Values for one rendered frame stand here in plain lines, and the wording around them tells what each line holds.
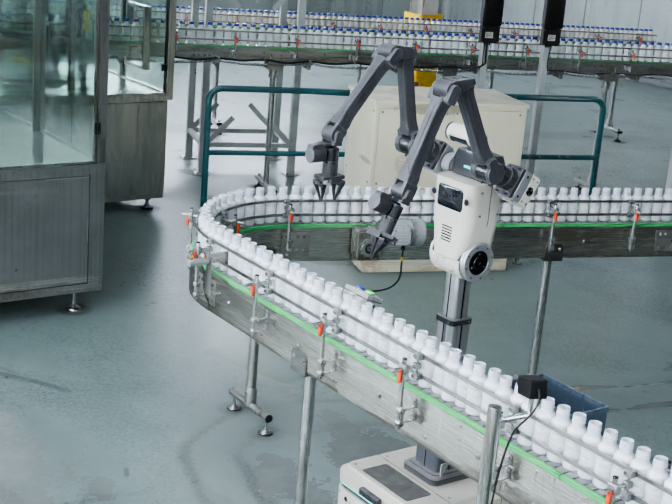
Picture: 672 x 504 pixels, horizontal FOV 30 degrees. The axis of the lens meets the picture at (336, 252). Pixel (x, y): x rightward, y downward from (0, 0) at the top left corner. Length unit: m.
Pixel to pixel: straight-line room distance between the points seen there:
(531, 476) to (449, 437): 0.37
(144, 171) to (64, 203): 2.43
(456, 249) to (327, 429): 1.64
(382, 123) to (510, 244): 2.27
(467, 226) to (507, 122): 3.91
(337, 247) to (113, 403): 1.36
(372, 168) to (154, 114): 1.96
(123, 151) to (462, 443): 5.90
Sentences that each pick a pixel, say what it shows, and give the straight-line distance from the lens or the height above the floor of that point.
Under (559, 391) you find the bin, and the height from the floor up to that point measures 0.92.
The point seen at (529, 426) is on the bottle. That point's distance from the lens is 3.73.
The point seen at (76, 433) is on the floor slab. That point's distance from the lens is 5.97.
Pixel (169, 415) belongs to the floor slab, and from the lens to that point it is 6.16.
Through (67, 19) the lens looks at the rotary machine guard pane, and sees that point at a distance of 7.01.
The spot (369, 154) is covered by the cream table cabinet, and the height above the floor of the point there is 0.81.
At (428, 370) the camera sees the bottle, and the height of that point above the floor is 1.06.
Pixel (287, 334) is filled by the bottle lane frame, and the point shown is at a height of 0.92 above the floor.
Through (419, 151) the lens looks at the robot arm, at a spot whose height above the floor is 1.68.
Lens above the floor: 2.55
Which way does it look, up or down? 17 degrees down
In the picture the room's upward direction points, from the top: 5 degrees clockwise
